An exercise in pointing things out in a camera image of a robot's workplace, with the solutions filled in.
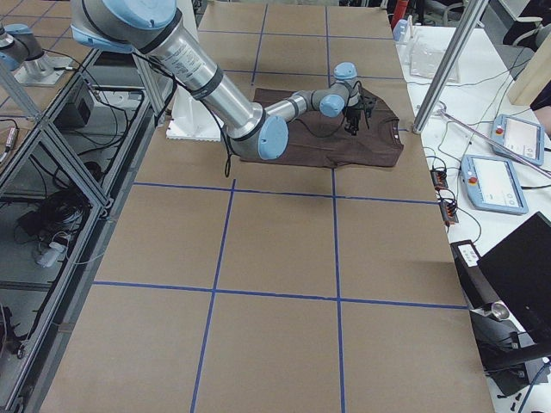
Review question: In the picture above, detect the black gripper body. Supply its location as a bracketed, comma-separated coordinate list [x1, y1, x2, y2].
[345, 95, 364, 123]

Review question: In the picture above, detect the orange circuit board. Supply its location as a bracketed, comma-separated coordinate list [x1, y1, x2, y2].
[439, 198, 459, 227]
[430, 167, 449, 190]

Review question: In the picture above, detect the near teach pendant tablet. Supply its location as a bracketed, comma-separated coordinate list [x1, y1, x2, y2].
[461, 155, 529, 215]

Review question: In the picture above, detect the black laptop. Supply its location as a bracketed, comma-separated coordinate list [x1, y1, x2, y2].
[473, 210, 551, 341]

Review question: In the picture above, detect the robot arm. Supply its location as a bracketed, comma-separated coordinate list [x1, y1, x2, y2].
[71, 1, 361, 160]
[1, 23, 44, 71]

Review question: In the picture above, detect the teach pendant tablet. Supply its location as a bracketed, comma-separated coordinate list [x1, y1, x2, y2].
[490, 114, 546, 166]
[461, 155, 529, 215]

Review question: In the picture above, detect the brown t-shirt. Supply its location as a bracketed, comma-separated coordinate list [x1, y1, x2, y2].
[238, 85, 405, 170]

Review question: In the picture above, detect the red cylinder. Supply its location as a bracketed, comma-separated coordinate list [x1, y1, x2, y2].
[393, 0, 409, 21]

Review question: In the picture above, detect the reacher stick with white claw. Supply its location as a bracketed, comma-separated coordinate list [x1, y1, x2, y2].
[435, 102, 541, 168]

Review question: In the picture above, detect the far teach pendant tablet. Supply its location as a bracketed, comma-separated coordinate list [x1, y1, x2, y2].
[490, 114, 546, 166]

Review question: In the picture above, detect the aluminium frame post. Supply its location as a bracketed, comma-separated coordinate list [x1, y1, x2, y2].
[412, 0, 489, 133]

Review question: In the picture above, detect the black box with white label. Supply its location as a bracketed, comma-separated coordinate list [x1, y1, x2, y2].
[450, 240, 499, 309]

